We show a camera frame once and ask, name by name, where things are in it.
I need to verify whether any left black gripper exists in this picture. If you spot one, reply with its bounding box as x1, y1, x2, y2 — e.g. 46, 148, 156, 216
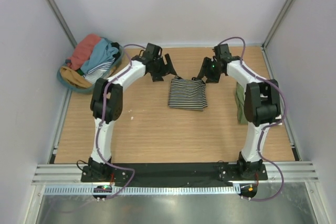
151, 54, 177, 82

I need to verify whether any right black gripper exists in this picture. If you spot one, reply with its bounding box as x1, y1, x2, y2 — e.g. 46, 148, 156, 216
196, 57, 222, 84

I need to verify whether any thin striped black tank top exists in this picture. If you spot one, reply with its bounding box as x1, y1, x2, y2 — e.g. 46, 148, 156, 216
168, 76, 208, 111

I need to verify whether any light blue garment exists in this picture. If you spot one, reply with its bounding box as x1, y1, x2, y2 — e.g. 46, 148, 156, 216
80, 38, 120, 75

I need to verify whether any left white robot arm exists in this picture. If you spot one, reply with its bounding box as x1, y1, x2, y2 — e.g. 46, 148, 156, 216
89, 43, 177, 182

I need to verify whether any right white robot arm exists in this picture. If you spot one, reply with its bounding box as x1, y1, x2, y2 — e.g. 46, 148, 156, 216
195, 44, 281, 180

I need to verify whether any olive green folded tank top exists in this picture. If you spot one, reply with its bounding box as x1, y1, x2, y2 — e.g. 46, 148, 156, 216
234, 82, 248, 125

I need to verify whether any wide striped folded tank top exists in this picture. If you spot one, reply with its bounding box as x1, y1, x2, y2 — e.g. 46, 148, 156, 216
273, 115, 283, 125

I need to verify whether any white striped garment in basket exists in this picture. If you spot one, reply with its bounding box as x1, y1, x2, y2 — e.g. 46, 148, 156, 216
84, 61, 114, 84

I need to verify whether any coral red garment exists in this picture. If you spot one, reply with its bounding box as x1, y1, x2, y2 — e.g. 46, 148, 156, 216
66, 34, 101, 70

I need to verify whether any mustard brown garment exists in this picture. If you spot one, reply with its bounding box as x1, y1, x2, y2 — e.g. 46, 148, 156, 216
59, 66, 92, 89

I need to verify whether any teal laundry basket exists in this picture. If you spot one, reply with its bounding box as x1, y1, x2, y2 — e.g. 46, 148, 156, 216
57, 34, 124, 94

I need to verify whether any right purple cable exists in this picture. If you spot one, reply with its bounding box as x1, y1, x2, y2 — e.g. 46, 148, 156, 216
217, 36, 286, 201

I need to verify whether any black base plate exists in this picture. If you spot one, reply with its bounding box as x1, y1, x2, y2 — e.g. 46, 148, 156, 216
81, 162, 268, 184

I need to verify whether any slotted white cable duct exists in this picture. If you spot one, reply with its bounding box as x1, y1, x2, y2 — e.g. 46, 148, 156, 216
44, 184, 240, 196

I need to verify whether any aluminium frame rail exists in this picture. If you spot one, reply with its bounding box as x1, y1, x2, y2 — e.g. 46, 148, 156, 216
33, 161, 318, 187

